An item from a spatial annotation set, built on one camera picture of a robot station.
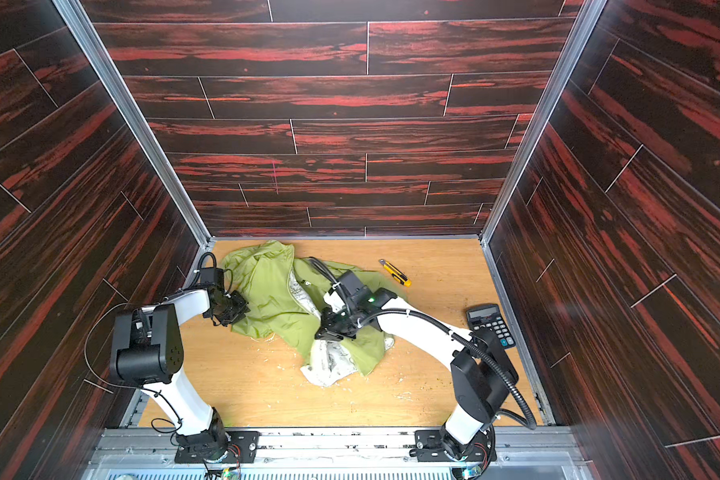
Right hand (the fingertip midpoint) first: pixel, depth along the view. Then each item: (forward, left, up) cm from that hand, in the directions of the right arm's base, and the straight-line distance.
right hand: (318, 333), depth 79 cm
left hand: (+15, +27, -13) cm, 33 cm away
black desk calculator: (+14, -53, -13) cm, 56 cm away
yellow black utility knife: (+31, -23, -13) cm, 41 cm away
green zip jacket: (+15, +13, -6) cm, 21 cm away
